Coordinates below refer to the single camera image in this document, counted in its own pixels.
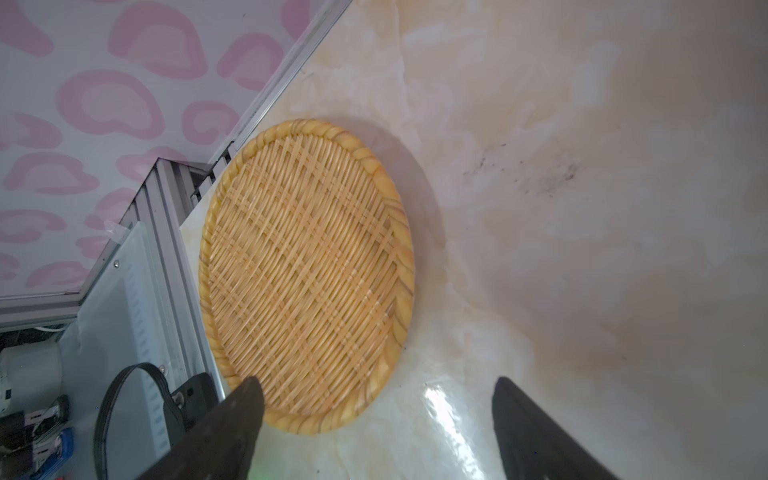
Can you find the brown woven bamboo plate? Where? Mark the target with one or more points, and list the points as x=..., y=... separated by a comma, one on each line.
x=307, y=274

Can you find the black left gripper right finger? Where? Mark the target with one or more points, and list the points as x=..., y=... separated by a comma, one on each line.
x=532, y=445

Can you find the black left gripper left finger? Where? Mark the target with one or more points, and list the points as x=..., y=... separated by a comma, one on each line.
x=222, y=445

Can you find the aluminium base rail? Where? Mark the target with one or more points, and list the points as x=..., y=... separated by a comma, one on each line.
x=162, y=203

